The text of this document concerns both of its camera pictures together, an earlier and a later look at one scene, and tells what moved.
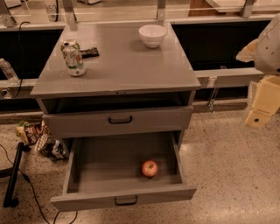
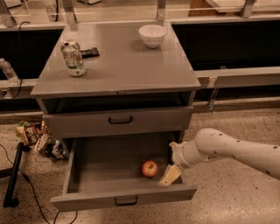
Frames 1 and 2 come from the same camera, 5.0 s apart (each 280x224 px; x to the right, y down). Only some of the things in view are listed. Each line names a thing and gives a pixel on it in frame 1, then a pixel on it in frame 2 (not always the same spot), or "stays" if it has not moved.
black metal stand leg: x=10 y=199 stays
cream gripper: x=269 y=49 to x=178 y=157
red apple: x=150 y=168 stays
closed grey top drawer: x=92 y=123 stays
